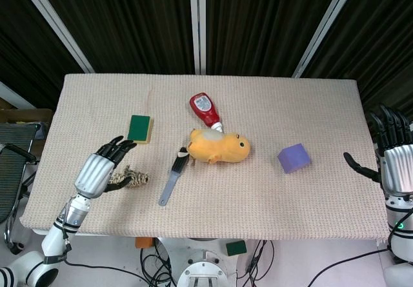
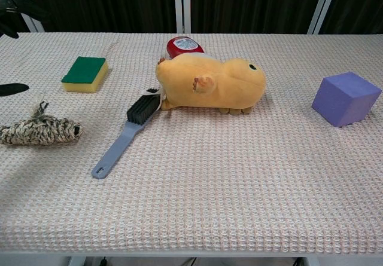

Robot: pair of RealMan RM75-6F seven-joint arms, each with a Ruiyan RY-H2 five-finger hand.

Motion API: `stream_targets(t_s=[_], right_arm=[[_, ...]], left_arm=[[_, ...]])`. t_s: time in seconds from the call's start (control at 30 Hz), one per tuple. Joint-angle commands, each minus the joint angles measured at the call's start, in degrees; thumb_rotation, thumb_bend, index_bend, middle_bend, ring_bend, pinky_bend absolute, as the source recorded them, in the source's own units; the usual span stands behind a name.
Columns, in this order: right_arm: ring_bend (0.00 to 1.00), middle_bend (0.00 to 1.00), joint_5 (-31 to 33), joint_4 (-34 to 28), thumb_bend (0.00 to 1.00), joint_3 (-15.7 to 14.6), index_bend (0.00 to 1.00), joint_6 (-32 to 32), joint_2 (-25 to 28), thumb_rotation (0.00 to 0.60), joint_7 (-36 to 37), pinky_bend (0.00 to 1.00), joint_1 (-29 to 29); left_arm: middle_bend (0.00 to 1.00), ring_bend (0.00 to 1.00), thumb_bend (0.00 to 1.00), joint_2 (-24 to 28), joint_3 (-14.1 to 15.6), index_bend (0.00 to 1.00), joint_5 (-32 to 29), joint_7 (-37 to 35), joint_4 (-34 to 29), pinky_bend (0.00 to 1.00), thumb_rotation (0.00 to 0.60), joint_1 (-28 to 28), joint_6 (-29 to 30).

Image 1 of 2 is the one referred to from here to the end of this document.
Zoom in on orange block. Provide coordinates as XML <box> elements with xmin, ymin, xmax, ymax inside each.
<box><xmin>134</xmin><ymin>237</ymin><xmax>153</xmax><ymax>250</ymax></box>

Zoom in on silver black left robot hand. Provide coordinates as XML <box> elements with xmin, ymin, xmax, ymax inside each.
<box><xmin>74</xmin><ymin>135</ymin><xmax>137</xmax><ymax>200</ymax></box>

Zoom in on green yellow sponge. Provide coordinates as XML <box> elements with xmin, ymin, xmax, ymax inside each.
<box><xmin>126</xmin><ymin>114</ymin><xmax>154</xmax><ymax>145</ymax></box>

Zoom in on black cable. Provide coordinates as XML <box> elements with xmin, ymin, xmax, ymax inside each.
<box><xmin>63</xmin><ymin>257</ymin><xmax>177</xmax><ymax>287</ymax></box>

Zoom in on purple foam cube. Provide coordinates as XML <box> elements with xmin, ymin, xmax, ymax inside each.
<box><xmin>277</xmin><ymin>143</ymin><xmax>312</xmax><ymax>175</ymax></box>

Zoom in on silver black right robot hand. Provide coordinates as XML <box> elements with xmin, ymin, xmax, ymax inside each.
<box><xmin>343</xmin><ymin>104</ymin><xmax>413</xmax><ymax>197</ymax></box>

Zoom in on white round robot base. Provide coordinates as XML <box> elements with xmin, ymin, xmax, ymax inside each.
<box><xmin>176</xmin><ymin>238</ymin><xmax>239</xmax><ymax>287</ymax></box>

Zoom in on white metal frame post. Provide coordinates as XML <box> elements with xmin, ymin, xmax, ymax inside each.
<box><xmin>292</xmin><ymin>0</ymin><xmax>363</xmax><ymax>78</ymax></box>
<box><xmin>188</xmin><ymin>0</ymin><xmax>207</xmax><ymax>74</ymax></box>
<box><xmin>14</xmin><ymin>0</ymin><xmax>95</xmax><ymax>74</ymax></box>

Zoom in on grey brush black bristles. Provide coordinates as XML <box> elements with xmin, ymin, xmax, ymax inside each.
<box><xmin>158</xmin><ymin>147</ymin><xmax>191</xmax><ymax>207</ymax></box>

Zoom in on beige waffle weave tablecloth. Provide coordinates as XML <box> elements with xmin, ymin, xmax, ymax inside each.
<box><xmin>19</xmin><ymin>73</ymin><xmax>393</xmax><ymax>246</ymax></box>

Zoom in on red ketchup squeeze bottle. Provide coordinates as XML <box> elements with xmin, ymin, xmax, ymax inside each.
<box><xmin>188</xmin><ymin>92</ymin><xmax>225</xmax><ymax>134</ymax></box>

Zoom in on black mesh office chair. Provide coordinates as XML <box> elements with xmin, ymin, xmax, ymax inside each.
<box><xmin>0</xmin><ymin>123</ymin><xmax>45</xmax><ymax>255</ymax></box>

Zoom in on black pleated curtain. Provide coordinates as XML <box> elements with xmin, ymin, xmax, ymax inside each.
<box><xmin>0</xmin><ymin>0</ymin><xmax>413</xmax><ymax>120</ymax></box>

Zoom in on brown cardboard box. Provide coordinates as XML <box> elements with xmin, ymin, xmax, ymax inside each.
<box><xmin>0</xmin><ymin>98</ymin><xmax>54</xmax><ymax>126</ymax></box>

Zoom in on woven straw bundle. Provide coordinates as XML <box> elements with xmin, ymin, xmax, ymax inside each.
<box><xmin>108</xmin><ymin>164</ymin><xmax>151</xmax><ymax>190</ymax></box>

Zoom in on yellow plush toy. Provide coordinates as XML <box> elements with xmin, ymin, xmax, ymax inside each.
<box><xmin>188</xmin><ymin>128</ymin><xmax>251</xmax><ymax>165</ymax></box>

